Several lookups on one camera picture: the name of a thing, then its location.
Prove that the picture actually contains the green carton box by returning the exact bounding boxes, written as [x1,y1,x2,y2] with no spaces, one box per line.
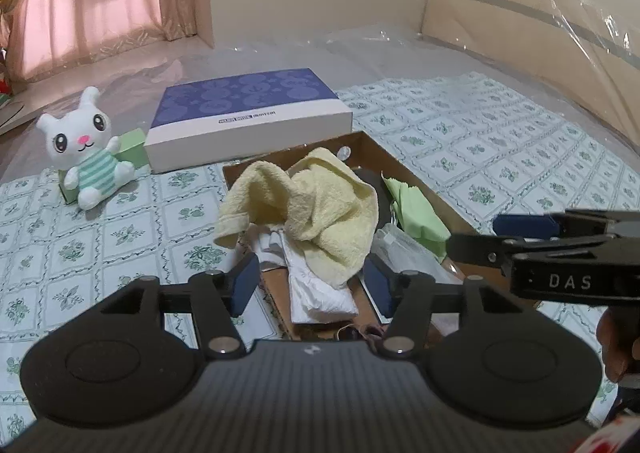
[58,129,151,204]

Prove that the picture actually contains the pale yellow towel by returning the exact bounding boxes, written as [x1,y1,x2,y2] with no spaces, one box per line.
[214,147,379,290]

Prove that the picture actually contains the beige wooden headboard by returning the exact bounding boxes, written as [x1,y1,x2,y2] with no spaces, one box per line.
[417,0,640,154]

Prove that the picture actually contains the clear plastic pouch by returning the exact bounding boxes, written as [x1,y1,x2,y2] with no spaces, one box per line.
[372,223,468,284]

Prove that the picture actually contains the purple velvet scrunchie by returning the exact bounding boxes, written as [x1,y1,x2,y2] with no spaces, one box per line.
[335,324,386,341]

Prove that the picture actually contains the person's right hand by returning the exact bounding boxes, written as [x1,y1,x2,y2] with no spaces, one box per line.
[595,305,640,384]

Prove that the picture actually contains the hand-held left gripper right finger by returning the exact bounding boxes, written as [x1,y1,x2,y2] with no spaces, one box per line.
[362,253,566,360]

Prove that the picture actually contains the white plush bunny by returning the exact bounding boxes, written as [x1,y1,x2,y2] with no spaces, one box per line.
[36,86,137,210]

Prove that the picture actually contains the green floral tablecloth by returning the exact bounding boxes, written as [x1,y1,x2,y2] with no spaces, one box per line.
[0,72,640,434]

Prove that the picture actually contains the dark grey sock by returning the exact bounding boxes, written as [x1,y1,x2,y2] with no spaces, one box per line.
[356,167,398,239]

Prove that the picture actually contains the purple white flat box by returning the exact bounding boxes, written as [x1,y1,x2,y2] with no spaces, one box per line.
[144,68,353,174]

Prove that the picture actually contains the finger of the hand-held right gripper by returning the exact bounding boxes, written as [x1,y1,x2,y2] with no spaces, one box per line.
[446,231,619,277]
[492,208,640,240]

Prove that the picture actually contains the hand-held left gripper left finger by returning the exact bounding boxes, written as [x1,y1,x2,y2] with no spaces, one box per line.
[60,253,261,360]

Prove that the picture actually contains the light green cloth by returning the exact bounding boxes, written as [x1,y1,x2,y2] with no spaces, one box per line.
[381,172,452,259]

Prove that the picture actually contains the clear plastic sheet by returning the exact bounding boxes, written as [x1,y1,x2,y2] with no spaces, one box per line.
[0,0,640,184]

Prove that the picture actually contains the white pink cloth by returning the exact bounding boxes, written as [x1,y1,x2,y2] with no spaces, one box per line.
[280,228,361,325]

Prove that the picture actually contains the red white patterned fabric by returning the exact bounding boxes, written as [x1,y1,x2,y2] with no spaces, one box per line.
[575,415,640,453]

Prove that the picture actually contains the brown cardboard box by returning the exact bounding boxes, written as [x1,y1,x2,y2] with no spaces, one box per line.
[222,130,541,341]

